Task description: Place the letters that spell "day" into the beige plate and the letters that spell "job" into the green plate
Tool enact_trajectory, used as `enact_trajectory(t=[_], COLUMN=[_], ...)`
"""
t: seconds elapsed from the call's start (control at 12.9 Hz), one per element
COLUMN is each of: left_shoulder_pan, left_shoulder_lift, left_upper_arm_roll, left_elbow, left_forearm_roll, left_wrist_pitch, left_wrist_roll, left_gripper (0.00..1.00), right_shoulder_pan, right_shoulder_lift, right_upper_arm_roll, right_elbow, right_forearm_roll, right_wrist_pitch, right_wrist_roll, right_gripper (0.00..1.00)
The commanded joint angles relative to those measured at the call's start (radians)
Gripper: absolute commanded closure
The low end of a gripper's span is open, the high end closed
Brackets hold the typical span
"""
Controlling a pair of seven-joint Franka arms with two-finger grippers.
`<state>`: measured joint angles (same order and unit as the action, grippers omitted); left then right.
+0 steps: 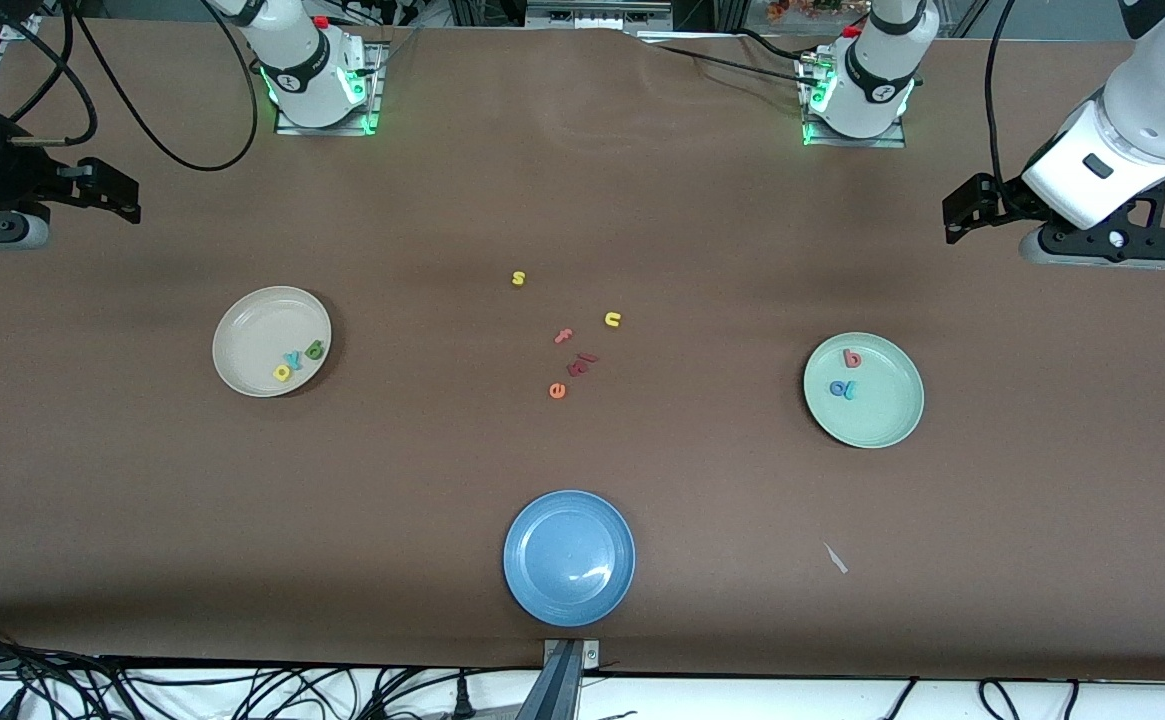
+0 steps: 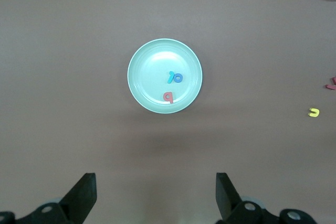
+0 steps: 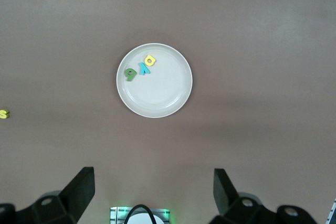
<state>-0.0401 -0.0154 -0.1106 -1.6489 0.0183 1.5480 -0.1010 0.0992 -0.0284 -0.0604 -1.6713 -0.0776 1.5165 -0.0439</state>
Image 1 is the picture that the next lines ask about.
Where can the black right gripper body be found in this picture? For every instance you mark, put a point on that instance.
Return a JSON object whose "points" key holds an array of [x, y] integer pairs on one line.
{"points": [[10, 178]]}

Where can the yellow foam letter p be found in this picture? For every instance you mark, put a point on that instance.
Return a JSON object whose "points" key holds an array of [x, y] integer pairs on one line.
{"points": [[283, 373]]}

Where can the green foam letter d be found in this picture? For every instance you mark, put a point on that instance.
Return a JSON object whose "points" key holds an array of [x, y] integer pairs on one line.
{"points": [[314, 350]]}

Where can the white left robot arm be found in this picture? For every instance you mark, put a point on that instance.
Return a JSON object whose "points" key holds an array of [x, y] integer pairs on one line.
{"points": [[877, 80]]}

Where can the aluminium table corner profile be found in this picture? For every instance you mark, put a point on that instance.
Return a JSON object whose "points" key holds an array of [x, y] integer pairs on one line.
{"points": [[17, 28]]}

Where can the beige round plate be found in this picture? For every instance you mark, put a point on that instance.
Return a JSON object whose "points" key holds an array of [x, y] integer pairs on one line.
{"points": [[262, 325]]}

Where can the green round plate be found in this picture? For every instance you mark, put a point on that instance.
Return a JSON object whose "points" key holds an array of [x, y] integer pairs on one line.
{"points": [[882, 415]]}

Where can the orange artificial flowers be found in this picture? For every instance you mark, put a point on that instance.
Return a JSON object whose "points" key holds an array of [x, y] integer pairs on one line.
{"points": [[792, 10]]}

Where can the white paper scrap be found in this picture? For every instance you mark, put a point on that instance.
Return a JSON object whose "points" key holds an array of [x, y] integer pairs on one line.
{"points": [[835, 558]]}

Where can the blue round plate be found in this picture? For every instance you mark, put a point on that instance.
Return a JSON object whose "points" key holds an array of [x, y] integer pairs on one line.
{"points": [[569, 558]]}

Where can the black power plug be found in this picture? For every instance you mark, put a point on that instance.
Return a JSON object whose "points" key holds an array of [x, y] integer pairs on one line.
{"points": [[462, 705]]}

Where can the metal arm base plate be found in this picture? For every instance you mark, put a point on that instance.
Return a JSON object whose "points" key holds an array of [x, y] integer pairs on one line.
{"points": [[287, 128], [887, 143]]}

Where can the aluminium frame with boxes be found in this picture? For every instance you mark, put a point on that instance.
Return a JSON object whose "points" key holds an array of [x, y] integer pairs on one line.
{"points": [[592, 15]]}

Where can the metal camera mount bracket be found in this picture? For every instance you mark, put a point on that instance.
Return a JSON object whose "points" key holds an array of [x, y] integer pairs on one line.
{"points": [[562, 680]]}

